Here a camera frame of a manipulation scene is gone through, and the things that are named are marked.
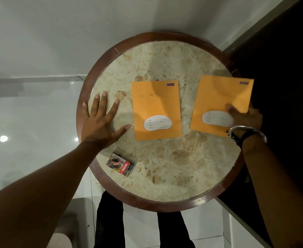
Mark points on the person's right hand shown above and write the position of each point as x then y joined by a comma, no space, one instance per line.
247,118

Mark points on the person's left hand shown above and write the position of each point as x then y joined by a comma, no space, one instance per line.
97,126

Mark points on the person's left middle finger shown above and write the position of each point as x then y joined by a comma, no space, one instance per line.
103,103

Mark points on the person's right thumb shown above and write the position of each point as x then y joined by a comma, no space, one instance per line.
232,111

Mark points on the person's left thumb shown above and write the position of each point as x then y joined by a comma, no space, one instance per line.
122,131

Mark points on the person's left little finger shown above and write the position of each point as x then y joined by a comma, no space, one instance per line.
85,111

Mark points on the orange notebook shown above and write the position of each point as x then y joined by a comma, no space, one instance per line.
216,100
155,105

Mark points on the person's left forearm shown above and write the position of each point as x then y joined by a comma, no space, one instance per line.
37,196

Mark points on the person's right forearm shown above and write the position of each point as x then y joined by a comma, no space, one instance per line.
278,188

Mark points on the black wrist band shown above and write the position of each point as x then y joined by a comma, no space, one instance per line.
240,138

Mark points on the silver metal bangle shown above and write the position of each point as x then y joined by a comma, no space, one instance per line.
254,130

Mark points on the small printed card box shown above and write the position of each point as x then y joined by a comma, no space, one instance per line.
120,164

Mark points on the round marble wooden-rimmed table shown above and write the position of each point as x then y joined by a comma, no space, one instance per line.
164,162

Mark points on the person's black trouser legs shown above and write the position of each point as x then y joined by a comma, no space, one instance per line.
130,224

